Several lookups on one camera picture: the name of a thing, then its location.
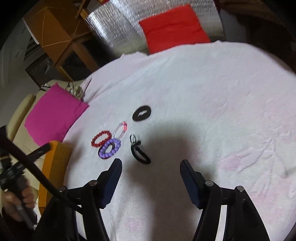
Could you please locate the thick black hair scrunchie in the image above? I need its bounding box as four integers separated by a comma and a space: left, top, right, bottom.
132, 105, 152, 122

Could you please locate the orange cardboard tray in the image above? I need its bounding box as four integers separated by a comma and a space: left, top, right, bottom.
38, 141, 72, 215

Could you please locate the patterned silver fabric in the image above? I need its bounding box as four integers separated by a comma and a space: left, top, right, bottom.
65, 81, 91, 100

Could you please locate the silver foil insulation panel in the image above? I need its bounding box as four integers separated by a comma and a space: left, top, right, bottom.
86, 0, 225, 58

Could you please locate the red bead bracelet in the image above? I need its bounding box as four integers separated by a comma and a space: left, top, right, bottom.
91, 131, 112, 148

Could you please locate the magenta cushion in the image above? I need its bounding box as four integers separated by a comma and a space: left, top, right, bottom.
25, 84, 89, 146

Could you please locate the cream leather sofa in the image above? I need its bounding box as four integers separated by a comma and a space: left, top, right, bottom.
5, 78, 86, 193

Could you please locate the red cushion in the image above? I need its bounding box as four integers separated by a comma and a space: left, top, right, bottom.
139, 4, 211, 54

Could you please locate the wooden cabinet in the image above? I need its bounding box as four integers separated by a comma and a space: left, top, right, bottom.
23, 1, 99, 81

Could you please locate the pink clear bead bracelet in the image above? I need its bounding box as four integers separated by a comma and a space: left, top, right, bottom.
112, 120, 129, 141

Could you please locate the purple bead bracelet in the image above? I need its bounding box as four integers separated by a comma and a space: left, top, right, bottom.
101, 138, 122, 159

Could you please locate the person left hand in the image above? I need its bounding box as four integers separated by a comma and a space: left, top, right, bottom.
2, 185, 35, 222

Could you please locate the thin black hair tie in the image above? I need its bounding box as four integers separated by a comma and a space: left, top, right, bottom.
130, 141, 152, 165

